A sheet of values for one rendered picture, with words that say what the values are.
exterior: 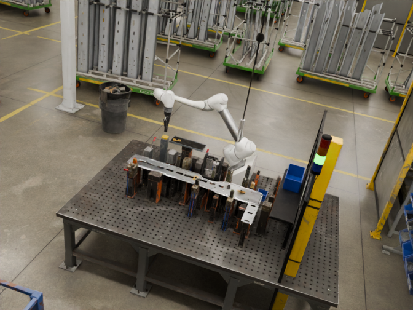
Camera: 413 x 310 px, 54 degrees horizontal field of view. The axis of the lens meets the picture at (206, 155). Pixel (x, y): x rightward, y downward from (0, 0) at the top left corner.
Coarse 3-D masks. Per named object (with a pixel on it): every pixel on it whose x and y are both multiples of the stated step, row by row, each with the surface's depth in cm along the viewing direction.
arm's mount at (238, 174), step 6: (252, 156) 470; (246, 162) 462; (252, 162) 451; (240, 168) 457; (246, 168) 446; (252, 168) 457; (234, 174) 451; (240, 174) 448; (234, 180) 454; (240, 180) 451
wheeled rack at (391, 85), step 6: (408, 30) 947; (402, 36) 992; (408, 48) 915; (396, 54) 1012; (402, 66) 936; (390, 72) 1026; (402, 72) 1026; (396, 78) 951; (390, 84) 999; (396, 84) 1009; (402, 84) 1010; (390, 90) 972; (396, 90) 970; (402, 90) 980; (390, 96) 981; (402, 96) 964
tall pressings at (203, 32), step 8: (168, 0) 1102; (176, 0) 1075; (184, 0) 1066; (200, 0) 1077; (208, 0) 1049; (168, 8) 1088; (176, 8) 1106; (200, 8) 1092; (208, 8) 1058; (160, 16) 1092; (184, 16) 1087; (192, 16) 1083; (208, 16) 1072; (160, 24) 1102; (168, 24) 1076; (184, 24) 1113; (192, 24) 1085; (200, 24) 1085; (160, 32) 1114; (176, 32) 1109; (184, 32) 1121; (192, 32) 1092; (200, 32) 1087; (200, 40) 1096
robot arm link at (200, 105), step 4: (156, 92) 416; (160, 92) 413; (164, 92) 413; (156, 96) 416; (160, 96) 412; (176, 96) 429; (160, 100) 415; (176, 100) 430; (180, 100) 429; (184, 100) 430; (188, 100) 431; (184, 104) 433; (188, 104) 432; (192, 104) 433; (196, 104) 435; (200, 104) 438; (204, 104) 441; (200, 108) 441
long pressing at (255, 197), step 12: (132, 156) 418; (144, 168) 403; (156, 168) 405; (168, 168) 409; (180, 168) 411; (192, 180) 396; (216, 192) 385; (228, 192) 388; (240, 192) 391; (252, 192) 393
